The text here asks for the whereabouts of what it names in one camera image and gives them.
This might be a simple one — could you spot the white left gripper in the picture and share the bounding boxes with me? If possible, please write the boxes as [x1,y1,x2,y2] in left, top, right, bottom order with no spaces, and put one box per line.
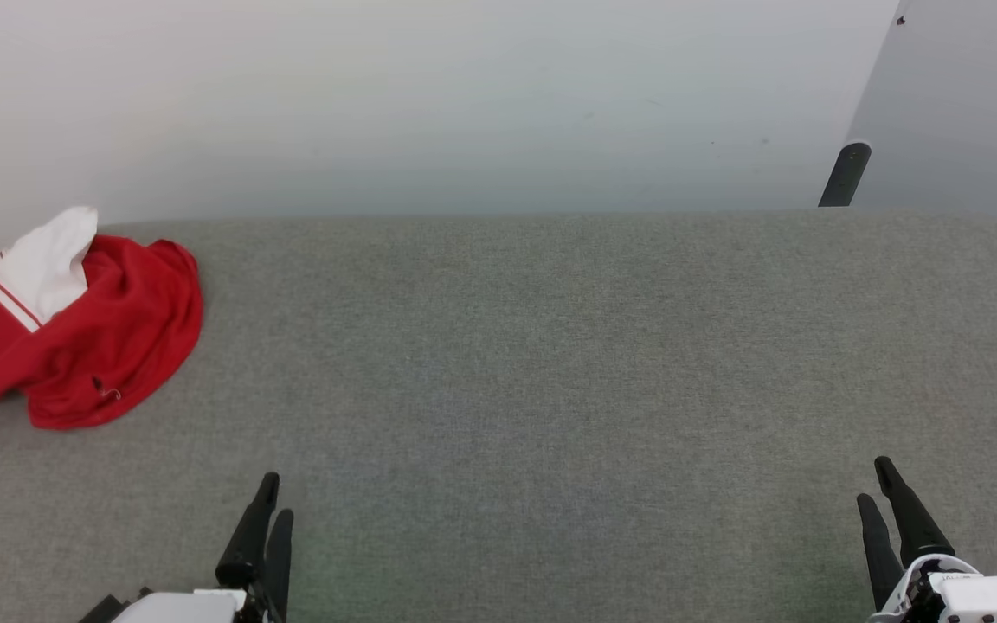
[109,472,295,623]

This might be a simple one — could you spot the black slanted post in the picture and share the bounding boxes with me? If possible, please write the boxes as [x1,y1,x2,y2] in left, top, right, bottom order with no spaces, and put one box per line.
[818,142,872,208]

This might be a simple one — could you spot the red and white jersey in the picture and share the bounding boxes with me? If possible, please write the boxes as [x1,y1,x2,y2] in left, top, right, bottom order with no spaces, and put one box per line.
[0,206,204,434]

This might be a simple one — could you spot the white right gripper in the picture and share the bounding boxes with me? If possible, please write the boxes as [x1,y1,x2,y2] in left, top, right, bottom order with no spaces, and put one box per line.
[857,456,997,623]

